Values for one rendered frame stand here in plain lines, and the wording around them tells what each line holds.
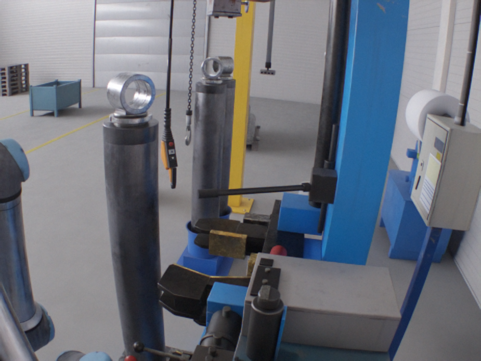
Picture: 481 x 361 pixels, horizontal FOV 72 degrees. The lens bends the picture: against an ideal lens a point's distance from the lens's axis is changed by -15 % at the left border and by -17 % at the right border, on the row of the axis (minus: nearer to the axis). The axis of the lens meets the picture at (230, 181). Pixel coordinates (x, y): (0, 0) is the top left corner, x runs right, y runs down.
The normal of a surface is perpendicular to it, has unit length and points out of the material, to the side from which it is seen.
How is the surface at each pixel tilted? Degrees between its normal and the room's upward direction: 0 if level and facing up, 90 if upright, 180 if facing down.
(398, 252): 90
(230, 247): 90
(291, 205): 0
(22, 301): 100
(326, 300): 0
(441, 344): 0
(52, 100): 90
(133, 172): 90
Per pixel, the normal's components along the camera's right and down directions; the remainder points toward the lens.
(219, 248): -0.20, 0.34
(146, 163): 0.73, 0.29
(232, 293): 0.06, -0.93
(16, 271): 0.79, 0.41
